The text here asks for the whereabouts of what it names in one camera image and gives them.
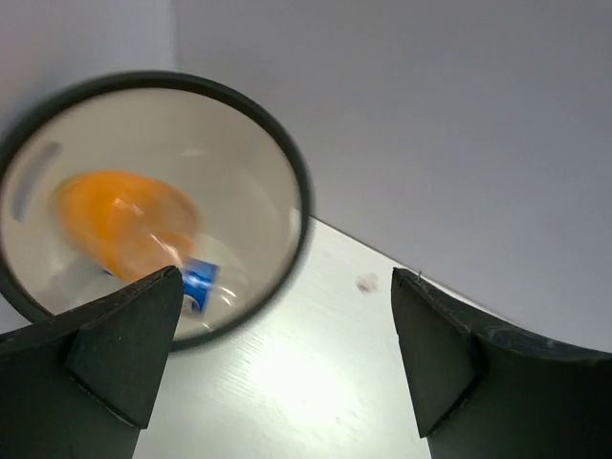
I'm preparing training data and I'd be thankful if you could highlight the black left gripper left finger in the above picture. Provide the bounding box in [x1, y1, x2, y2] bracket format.
[1, 267, 184, 458]

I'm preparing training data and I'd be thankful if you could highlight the white bin with black rim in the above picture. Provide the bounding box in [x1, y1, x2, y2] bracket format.
[1, 71, 313, 352]

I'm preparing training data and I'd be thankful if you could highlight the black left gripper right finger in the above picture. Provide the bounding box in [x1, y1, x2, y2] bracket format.
[391, 269, 611, 458]

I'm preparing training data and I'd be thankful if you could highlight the blue label Pocari Sweat bottle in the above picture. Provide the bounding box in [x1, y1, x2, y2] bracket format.
[100, 257, 250, 328]

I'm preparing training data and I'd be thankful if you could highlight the orange plastic bottle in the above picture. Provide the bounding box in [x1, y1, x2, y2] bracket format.
[50, 170, 201, 283]

